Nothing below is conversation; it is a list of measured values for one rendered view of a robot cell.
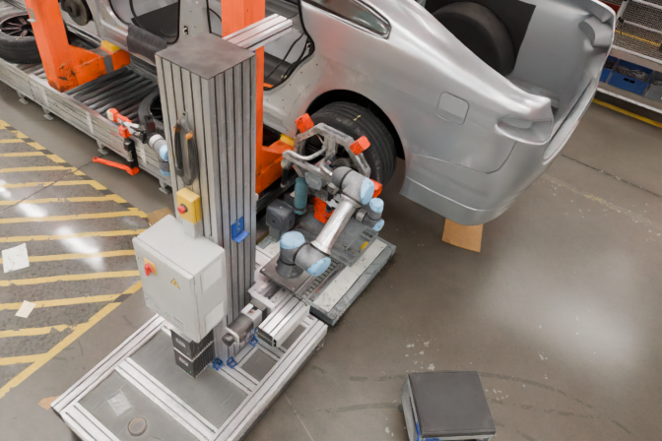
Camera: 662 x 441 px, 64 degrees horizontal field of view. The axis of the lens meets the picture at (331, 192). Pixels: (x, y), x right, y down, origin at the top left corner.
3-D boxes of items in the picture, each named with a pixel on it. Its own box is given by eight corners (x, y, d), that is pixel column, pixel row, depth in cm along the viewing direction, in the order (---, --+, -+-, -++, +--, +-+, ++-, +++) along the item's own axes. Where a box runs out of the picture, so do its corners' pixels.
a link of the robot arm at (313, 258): (298, 264, 266) (356, 172, 267) (321, 281, 259) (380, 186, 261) (289, 262, 255) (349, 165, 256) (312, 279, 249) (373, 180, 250)
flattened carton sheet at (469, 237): (484, 208, 448) (485, 205, 446) (479, 253, 408) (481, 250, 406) (449, 198, 452) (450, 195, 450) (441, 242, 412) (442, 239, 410)
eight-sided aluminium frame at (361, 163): (363, 215, 343) (375, 148, 307) (357, 220, 339) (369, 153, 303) (296, 178, 363) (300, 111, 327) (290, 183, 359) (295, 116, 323)
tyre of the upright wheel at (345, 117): (417, 169, 331) (357, 82, 323) (398, 188, 315) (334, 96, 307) (352, 201, 380) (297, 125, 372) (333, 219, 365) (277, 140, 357)
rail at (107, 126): (250, 220, 386) (250, 198, 371) (241, 227, 379) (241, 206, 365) (42, 94, 477) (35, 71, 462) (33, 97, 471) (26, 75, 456)
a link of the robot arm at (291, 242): (290, 242, 273) (291, 223, 264) (309, 256, 268) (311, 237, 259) (273, 255, 266) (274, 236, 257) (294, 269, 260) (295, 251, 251)
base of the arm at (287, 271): (293, 283, 266) (294, 271, 259) (269, 269, 271) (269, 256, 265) (309, 266, 276) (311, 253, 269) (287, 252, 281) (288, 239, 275)
